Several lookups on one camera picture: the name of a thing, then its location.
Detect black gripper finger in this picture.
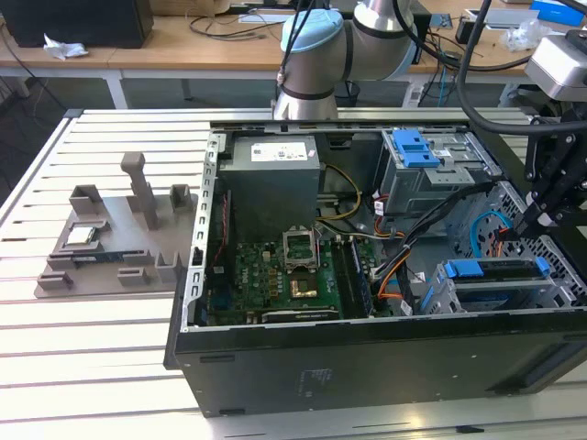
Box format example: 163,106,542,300
511,131,577,239
548,154,587,227

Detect hard disk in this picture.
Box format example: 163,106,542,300
421,256,550,315

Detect metal disk bay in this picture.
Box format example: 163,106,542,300
419,256,587,315

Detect black office chair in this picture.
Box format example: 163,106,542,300
507,84,563,120

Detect clear plastic bag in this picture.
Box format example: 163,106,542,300
499,20,551,51

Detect blue box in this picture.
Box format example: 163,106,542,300
531,0,587,24

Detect grey flat device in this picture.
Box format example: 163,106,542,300
465,6,540,31

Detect metal drive cage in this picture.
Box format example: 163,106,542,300
375,129,504,217

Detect blue drive latch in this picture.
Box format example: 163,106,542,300
393,129,440,169

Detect black computer tower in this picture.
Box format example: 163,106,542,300
410,12,433,65

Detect installed RAM stick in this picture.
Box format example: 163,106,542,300
349,237,375,317

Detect black RAM slot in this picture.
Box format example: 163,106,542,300
332,236,358,320

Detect metal socket cover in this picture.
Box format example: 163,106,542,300
282,228,317,272

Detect black PC case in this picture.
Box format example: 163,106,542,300
163,117,587,419

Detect CPU socket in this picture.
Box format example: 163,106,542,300
288,272,320,299

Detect grey power supply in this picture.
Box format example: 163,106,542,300
218,135,322,244

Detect black graphics card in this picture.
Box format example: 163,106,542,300
261,308,343,324

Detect green motherboard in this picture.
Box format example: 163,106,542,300
201,228,345,322

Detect wooden desk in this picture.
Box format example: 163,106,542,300
0,0,587,109

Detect grey parts rack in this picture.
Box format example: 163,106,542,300
32,152,201,302

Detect silver CPU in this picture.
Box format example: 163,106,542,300
63,226,97,248

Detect crumpled white paper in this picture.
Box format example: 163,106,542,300
43,32,89,61

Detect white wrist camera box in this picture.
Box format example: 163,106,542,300
524,35,587,101

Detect blue data wire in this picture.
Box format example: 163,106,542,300
468,208,513,260

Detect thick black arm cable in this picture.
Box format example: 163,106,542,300
457,0,587,137

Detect black cable bundle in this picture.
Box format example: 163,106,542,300
373,181,499,281

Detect blue hanging cable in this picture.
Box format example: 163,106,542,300
437,49,449,106

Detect orange wires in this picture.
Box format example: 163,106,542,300
375,264,414,302

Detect yellow and black wires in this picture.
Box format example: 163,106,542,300
316,163,363,221

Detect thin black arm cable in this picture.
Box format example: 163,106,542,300
276,0,322,95

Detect red wire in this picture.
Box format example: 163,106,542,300
217,192,231,268

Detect black desk cable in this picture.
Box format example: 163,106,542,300
189,15,282,43

